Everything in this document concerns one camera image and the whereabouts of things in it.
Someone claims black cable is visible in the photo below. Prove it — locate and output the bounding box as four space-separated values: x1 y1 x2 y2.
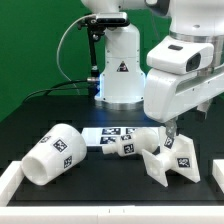
22 79 98 103

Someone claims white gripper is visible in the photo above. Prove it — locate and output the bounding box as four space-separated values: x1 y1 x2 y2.
144 67 224 138

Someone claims black camera on stand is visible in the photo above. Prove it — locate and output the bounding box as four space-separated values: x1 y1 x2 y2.
77 12 130 97

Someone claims white lamp base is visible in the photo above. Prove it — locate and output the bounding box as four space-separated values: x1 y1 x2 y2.
142 127 200 187

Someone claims white marker sheet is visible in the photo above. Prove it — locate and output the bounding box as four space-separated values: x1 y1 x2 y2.
81 127 137 146

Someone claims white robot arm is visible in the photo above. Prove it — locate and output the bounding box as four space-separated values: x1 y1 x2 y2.
81 0 224 136

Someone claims grey camera cable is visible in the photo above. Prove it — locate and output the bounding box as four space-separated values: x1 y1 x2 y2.
56 13 96 96

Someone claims white lamp shade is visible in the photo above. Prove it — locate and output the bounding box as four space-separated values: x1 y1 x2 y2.
21 124 87 186

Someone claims white lamp bulb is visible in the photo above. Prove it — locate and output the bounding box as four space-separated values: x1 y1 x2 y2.
102 127 159 157

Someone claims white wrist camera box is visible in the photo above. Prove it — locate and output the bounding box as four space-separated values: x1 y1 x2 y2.
147 36 214 75

